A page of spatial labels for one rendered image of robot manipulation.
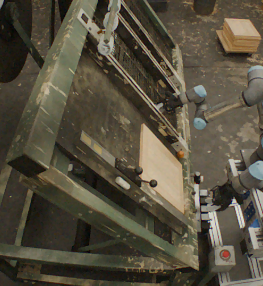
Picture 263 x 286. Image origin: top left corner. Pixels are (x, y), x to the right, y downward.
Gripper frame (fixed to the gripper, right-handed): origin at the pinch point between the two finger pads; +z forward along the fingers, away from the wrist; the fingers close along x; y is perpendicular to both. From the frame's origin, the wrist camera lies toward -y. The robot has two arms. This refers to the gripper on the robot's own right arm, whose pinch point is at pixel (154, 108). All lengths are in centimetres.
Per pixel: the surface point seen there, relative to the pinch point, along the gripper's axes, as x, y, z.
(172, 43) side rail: 33, -120, -1
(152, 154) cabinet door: -0.2, 36.6, 0.7
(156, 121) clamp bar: 0.9, 11.3, -1.3
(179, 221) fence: 29, 67, -1
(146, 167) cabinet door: -6.2, 48.8, 0.3
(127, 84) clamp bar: -33.1, 11.3, -3.2
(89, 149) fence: -50, 67, -1
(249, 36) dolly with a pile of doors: 150, -245, -72
